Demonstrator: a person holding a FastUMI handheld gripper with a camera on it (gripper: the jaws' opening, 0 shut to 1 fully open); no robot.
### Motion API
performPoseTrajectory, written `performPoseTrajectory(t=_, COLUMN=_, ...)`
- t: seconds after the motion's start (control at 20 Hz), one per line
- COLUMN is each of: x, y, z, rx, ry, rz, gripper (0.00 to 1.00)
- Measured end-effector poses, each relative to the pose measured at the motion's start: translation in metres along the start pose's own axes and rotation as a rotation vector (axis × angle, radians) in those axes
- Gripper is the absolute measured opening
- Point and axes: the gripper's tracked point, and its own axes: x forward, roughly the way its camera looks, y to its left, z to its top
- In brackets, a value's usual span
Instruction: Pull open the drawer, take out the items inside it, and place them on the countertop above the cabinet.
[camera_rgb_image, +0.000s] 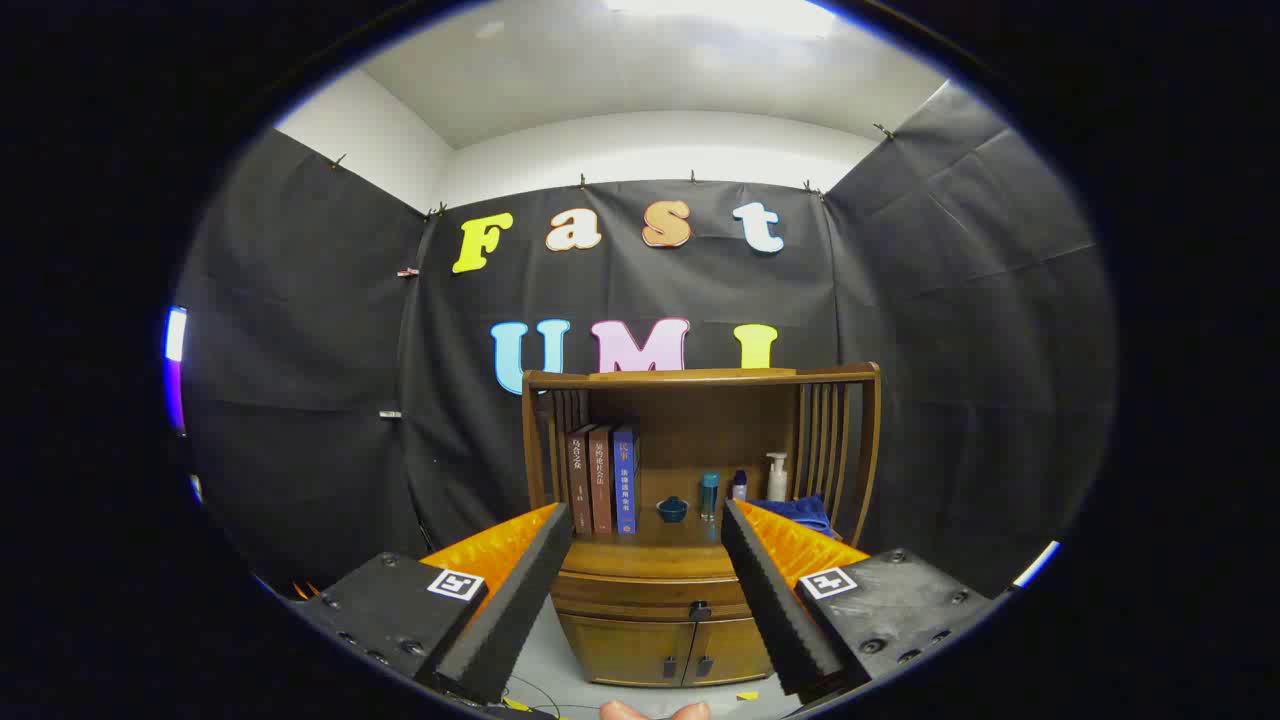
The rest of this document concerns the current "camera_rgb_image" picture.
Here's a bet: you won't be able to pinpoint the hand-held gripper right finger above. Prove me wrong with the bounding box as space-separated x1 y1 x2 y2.
720 498 1001 706

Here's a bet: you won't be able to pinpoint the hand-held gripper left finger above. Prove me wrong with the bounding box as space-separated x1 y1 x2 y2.
290 502 574 706

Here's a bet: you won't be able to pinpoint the wooden drawer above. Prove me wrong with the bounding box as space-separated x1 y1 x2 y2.
550 572 761 623

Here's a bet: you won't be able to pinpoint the wooden cabinet door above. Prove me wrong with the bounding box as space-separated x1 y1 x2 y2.
558 612 693 689
685 615 774 687

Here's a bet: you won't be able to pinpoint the wooden countertop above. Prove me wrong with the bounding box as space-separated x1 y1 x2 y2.
558 505 851 581

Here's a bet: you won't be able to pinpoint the wooden cabinet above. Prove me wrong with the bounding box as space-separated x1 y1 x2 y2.
520 362 883 689

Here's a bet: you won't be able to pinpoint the blue folded towel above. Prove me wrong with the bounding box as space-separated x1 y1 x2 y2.
750 495 833 539

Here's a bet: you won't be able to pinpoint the dark brown book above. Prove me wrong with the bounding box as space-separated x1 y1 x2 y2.
567 425 594 534

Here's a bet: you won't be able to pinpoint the reddish brown book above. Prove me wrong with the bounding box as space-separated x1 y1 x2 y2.
588 425 615 534

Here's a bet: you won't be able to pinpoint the blue book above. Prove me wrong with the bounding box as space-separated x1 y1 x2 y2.
612 420 642 536

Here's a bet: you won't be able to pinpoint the thin floor cables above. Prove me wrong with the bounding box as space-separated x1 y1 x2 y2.
505 675 601 717

